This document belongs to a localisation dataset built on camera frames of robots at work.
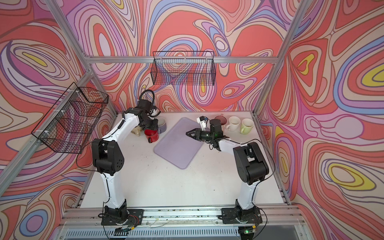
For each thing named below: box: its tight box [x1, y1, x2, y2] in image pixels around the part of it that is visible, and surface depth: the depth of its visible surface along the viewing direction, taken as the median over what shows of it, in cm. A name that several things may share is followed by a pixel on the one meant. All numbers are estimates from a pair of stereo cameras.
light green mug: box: [240, 118, 254, 135], surface depth 103 cm
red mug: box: [144, 129, 160, 144], surface depth 101 cm
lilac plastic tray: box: [154, 117, 205, 169], surface depth 101 cm
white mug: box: [226, 116, 241, 132], surface depth 104 cm
